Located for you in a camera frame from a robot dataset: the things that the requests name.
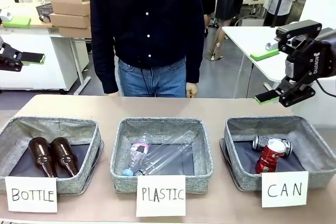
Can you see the white paper sign PLASTIC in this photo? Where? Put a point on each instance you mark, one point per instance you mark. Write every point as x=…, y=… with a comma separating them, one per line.
x=160, y=195

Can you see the dark printed can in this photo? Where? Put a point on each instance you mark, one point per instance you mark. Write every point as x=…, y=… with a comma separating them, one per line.
x=260, y=142

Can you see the person's right hand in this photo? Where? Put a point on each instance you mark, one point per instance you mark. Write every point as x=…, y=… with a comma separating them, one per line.
x=111, y=94

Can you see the brown glass bottle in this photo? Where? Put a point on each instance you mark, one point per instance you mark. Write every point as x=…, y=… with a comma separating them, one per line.
x=63, y=153
x=39, y=153

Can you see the grey fabric basket plastic label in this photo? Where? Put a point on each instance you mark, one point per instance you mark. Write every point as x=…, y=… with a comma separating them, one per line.
x=120, y=155

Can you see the person in dark shirt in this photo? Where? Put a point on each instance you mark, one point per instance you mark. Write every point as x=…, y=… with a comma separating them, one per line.
x=147, y=24

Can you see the person's left forearm dark sleeve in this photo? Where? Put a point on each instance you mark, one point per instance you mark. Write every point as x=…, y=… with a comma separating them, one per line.
x=195, y=61

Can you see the white paper sign BOTTLE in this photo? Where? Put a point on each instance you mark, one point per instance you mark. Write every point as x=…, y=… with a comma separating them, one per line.
x=31, y=195

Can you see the person's right forearm dark sleeve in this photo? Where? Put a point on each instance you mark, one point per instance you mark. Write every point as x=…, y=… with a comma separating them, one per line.
x=105, y=69

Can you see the person's left hand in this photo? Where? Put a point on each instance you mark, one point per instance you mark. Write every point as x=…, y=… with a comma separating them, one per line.
x=191, y=90

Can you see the wooden top desk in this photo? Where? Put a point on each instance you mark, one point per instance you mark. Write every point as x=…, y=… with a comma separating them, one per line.
x=39, y=24

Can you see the open cardboard box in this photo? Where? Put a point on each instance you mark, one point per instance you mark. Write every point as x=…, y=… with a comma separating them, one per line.
x=71, y=1

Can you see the large clear plastic bottle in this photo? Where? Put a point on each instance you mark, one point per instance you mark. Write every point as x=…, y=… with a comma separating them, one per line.
x=168, y=153

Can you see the white table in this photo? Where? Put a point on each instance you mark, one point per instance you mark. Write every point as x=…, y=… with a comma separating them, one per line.
x=241, y=37

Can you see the closed flat cardboard box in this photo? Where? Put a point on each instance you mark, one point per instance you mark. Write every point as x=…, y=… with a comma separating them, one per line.
x=74, y=32
x=71, y=20

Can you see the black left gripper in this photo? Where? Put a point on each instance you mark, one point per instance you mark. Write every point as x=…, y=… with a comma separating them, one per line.
x=6, y=56

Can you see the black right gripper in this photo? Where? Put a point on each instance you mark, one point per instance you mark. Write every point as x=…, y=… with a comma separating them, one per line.
x=315, y=58

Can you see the grey fabric basket can label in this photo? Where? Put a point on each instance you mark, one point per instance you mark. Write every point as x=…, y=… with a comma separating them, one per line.
x=315, y=155

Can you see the white paper sign CAN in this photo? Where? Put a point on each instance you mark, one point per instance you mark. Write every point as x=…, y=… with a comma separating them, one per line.
x=284, y=190

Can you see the black tripod pole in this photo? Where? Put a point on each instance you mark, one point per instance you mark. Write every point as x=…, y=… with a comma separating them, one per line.
x=279, y=1

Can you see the crushed red can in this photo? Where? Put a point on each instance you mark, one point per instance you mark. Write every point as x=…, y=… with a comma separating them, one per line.
x=270, y=158

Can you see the grey fabric basket bottle label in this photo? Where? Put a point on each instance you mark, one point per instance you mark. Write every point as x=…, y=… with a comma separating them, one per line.
x=78, y=182

